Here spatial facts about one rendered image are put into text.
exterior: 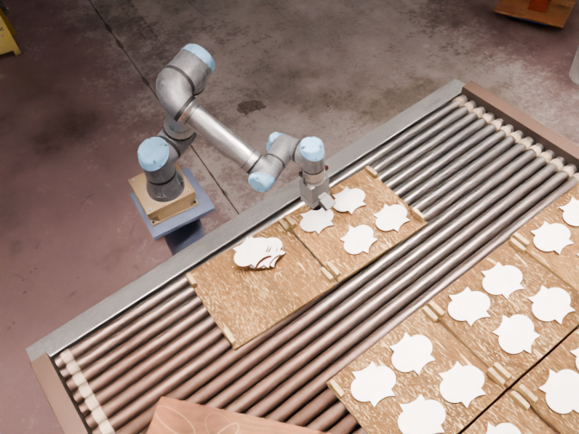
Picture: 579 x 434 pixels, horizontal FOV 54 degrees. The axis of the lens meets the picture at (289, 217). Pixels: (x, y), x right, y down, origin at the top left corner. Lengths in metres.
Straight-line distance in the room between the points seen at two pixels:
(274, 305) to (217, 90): 2.52
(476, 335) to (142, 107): 3.00
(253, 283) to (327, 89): 2.34
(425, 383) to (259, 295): 0.61
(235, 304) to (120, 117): 2.50
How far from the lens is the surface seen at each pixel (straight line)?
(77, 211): 3.70
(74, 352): 2.05
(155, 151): 2.11
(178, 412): 1.71
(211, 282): 2.00
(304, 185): 1.88
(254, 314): 1.91
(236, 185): 3.51
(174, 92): 1.76
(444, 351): 1.86
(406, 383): 1.80
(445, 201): 2.21
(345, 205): 2.13
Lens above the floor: 2.61
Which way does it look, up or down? 52 degrees down
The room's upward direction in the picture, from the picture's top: 7 degrees counter-clockwise
